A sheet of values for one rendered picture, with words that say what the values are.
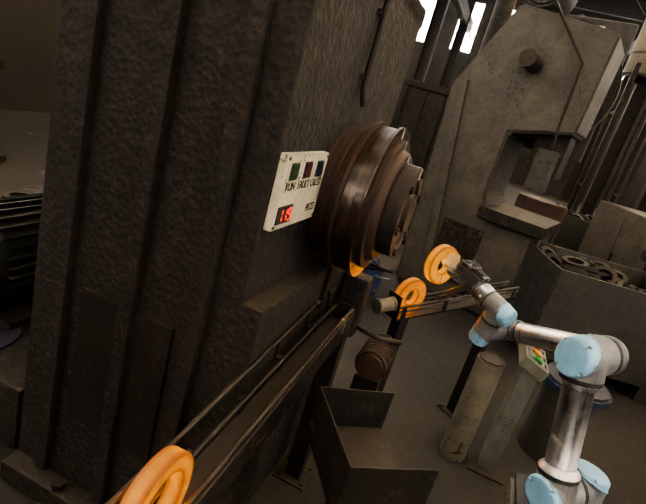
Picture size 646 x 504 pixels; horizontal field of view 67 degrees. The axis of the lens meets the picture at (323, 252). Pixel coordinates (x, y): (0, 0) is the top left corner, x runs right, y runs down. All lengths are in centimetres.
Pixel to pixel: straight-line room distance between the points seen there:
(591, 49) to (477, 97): 81
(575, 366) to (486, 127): 287
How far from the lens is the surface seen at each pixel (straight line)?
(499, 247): 412
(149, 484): 86
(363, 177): 130
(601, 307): 367
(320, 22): 112
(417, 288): 204
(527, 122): 409
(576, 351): 154
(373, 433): 135
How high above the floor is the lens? 139
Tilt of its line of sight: 18 degrees down
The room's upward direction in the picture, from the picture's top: 16 degrees clockwise
